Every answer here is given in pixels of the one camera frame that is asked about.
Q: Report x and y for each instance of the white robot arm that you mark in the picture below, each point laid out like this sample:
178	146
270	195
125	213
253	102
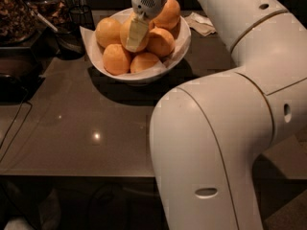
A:
206	133

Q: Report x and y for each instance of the folded paper napkin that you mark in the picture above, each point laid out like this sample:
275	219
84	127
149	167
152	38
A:
200	24

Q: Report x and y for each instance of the glass jar of snacks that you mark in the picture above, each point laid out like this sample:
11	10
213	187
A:
16	22

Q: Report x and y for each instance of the black wire mesh cup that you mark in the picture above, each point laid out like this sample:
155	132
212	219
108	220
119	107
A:
82	16

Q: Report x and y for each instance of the dark glass cup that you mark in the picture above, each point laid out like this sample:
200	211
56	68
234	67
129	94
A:
69	41

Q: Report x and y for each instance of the white ceramic bowl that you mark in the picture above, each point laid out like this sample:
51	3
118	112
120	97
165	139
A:
182	43

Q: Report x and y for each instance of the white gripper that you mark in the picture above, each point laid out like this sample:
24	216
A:
148	3

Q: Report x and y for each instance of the white paper bowl liner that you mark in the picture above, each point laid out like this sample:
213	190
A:
158	42

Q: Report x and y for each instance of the orange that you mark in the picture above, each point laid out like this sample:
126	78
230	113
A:
116	59
169	16
161	42
108	32
124	32
132	15
143	61

